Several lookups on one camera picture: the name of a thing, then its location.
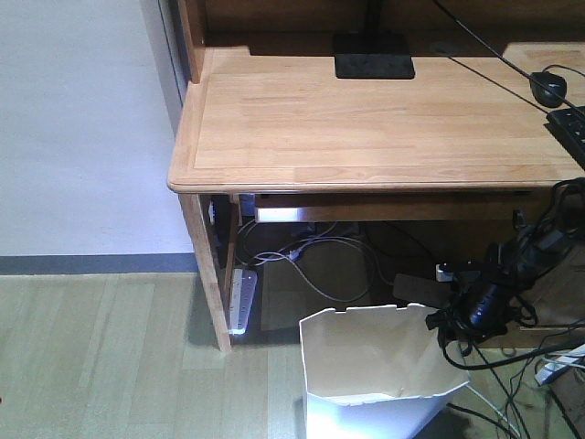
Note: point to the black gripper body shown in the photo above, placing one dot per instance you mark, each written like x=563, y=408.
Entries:
x=481, y=305

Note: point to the white plastic trash bin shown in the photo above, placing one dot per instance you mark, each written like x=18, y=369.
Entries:
x=373, y=372

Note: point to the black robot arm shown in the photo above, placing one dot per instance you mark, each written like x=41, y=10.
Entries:
x=538, y=248

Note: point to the grey power adapter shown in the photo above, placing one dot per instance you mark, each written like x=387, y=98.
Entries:
x=414, y=289

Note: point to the black keyboard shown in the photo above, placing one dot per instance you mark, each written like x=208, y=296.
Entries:
x=567, y=126

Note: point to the black computer mouse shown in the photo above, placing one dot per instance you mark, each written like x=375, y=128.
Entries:
x=548, y=89

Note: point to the white power strip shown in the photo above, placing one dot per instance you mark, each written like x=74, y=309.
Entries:
x=242, y=293

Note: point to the wooden desk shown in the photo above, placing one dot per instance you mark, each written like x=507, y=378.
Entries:
x=265, y=114

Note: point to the black monitor stand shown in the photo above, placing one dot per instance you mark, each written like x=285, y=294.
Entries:
x=369, y=54

